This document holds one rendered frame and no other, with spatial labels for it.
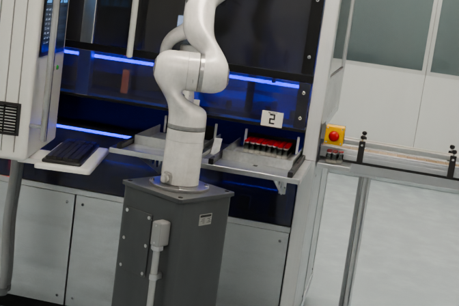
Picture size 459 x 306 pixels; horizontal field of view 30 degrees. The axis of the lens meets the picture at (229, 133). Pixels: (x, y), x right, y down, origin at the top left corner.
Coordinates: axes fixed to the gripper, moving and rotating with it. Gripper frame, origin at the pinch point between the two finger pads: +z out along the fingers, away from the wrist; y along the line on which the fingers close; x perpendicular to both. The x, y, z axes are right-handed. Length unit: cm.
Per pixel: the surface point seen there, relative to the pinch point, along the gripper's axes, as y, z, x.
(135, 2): 11, -44, 27
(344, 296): 34, 64, -70
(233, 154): -7.0, 5.6, -22.5
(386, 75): 479, -5, -69
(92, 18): 19, -35, 47
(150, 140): -7.1, 5.4, 9.3
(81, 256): 19, 64, 40
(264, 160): -7.0, 5.9, -34.3
